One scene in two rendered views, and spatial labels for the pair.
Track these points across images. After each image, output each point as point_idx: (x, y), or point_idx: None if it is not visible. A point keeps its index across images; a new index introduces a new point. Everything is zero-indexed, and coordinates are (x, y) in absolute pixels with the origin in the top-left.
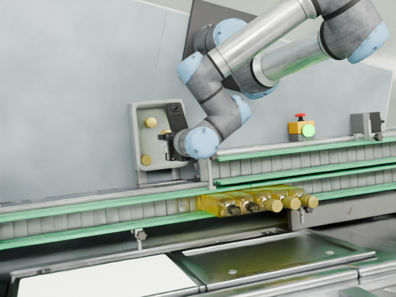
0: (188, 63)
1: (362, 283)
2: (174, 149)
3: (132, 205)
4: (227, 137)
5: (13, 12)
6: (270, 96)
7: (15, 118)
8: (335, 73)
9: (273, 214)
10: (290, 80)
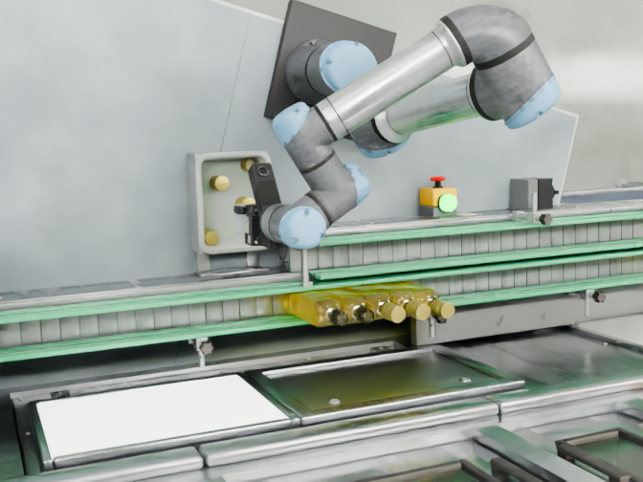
0: (289, 119)
1: (502, 421)
2: (259, 230)
3: (191, 304)
4: None
5: (22, 10)
6: None
7: (21, 168)
8: None
9: (390, 321)
10: None
